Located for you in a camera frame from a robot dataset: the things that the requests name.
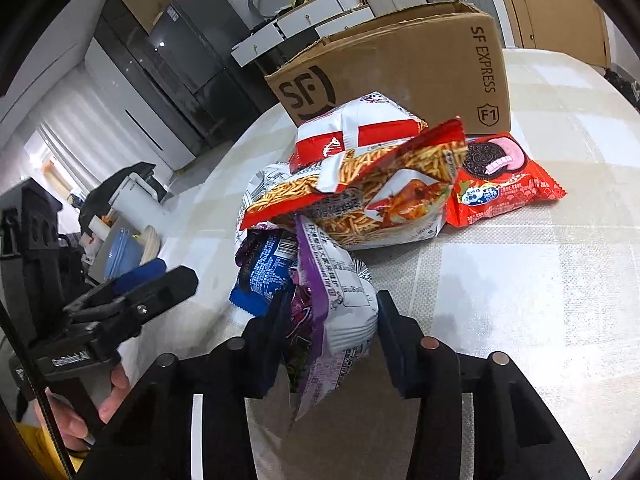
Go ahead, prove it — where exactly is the white plastic container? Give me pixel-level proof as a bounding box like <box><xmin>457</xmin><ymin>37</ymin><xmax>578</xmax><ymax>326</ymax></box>
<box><xmin>111</xmin><ymin>172</ymin><xmax>167</xmax><ymax>229</ymax></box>

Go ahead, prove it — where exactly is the blue plastic tub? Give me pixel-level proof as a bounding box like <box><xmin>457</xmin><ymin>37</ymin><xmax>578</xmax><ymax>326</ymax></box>
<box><xmin>101</xmin><ymin>224</ymin><xmax>147</xmax><ymax>282</ymax></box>

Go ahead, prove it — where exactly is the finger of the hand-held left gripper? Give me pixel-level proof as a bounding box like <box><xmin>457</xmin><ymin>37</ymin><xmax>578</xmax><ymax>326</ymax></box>
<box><xmin>65</xmin><ymin>266</ymin><xmax>199</xmax><ymax>332</ymax></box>
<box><xmin>111</xmin><ymin>258</ymin><xmax>169</xmax><ymax>293</ymax></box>

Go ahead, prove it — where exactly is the white curtain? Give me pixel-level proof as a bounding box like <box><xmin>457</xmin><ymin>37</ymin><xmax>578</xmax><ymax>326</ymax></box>
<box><xmin>22</xmin><ymin>109</ymin><xmax>107</xmax><ymax>202</ymax></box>

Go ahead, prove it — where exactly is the black refrigerator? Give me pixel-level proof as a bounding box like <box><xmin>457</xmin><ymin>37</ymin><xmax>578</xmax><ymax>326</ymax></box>
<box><xmin>145</xmin><ymin>0</ymin><xmax>275</xmax><ymax>147</ymax></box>

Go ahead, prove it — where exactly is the red cookie packet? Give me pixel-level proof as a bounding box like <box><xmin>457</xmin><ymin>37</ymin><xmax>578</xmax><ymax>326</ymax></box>
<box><xmin>444</xmin><ymin>131</ymin><xmax>569</xmax><ymax>229</ymax></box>

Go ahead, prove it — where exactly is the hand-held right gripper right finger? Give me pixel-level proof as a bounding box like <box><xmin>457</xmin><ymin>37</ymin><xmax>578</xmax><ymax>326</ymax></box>
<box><xmin>376</xmin><ymin>290</ymin><xmax>593</xmax><ymax>480</ymax></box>

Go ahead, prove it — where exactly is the cardboard box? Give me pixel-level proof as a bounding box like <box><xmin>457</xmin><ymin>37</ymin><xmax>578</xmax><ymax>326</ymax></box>
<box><xmin>264</xmin><ymin>1</ymin><xmax>512</xmax><ymax>136</ymax></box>
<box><xmin>111</xmin><ymin>0</ymin><xmax>173</xmax><ymax>34</ymax></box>

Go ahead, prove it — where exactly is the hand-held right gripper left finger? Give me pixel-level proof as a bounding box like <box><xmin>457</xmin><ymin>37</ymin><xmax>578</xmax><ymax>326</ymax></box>
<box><xmin>75</xmin><ymin>290</ymin><xmax>296</xmax><ymax>480</ymax></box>

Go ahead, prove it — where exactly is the tan wooden door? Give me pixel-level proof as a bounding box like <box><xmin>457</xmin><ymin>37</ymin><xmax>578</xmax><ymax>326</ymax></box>
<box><xmin>487</xmin><ymin>0</ymin><xmax>611</xmax><ymax>69</ymax></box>

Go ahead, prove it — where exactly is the flat cardboard box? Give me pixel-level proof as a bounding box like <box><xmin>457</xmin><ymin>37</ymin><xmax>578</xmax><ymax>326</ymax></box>
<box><xmin>111</xmin><ymin>0</ymin><xmax>173</xmax><ymax>34</ymax></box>

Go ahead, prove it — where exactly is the black bag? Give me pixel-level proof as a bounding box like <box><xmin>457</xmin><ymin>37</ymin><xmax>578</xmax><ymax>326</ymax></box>
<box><xmin>79</xmin><ymin>161</ymin><xmax>172</xmax><ymax>235</ymax></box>

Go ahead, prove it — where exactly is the person's left forearm yellow sleeve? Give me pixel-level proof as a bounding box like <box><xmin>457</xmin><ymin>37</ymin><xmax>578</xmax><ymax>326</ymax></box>
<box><xmin>14</xmin><ymin>421</ymin><xmax>85</xmax><ymax>480</ymax></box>

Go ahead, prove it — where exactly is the white grey printed snack packet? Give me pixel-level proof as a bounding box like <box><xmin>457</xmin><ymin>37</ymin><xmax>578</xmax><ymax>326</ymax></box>
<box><xmin>241</xmin><ymin>161</ymin><xmax>302</xmax><ymax>222</ymax></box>

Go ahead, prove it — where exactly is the pile of shoes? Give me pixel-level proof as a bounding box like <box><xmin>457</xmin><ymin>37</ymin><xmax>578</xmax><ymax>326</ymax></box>
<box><xmin>602</xmin><ymin>66</ymin><xmax>640</xmax><ymax>109</ymax></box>

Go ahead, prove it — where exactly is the white cabinet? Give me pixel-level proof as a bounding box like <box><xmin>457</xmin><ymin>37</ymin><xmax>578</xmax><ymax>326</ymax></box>
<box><xmin>84</xmin><ymin>10</ymin><xmax>200</xmax><ymax>173</ymax></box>

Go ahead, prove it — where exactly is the purple snack packet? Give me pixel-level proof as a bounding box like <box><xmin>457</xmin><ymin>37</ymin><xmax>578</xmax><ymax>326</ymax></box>
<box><xmin>281</xmin><ymin>214</ymin><xmax>379</xmax><ymax>422</ymax></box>

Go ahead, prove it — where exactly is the person's left hand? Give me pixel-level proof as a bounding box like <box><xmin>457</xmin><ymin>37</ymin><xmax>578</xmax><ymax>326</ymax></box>
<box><xmin>31</xmin><ymin>364</ymin><xmax>132</xmax><ymax>454</ymax></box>

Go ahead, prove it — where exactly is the blue snack packet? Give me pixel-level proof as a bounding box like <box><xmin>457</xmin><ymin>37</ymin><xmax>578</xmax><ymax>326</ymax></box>
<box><xmin>228</xmin><ymin>229</ymin><xmax>302</xmax><ymax>319</ymax></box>

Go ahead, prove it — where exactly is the white drawer dresser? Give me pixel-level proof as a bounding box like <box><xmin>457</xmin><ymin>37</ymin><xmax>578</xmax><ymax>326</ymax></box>
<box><xmin>231</xmin><ymin>0</ymin><xmax>376</xmax><ymax>68</ymax></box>

